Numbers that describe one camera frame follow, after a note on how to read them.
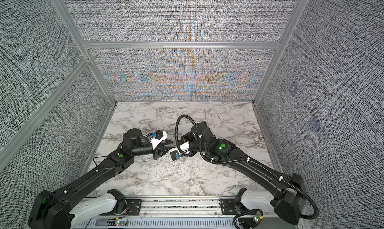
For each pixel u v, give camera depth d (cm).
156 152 64
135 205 73
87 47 89
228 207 74
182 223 70
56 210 38
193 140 62
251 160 45
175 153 58
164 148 65
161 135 62
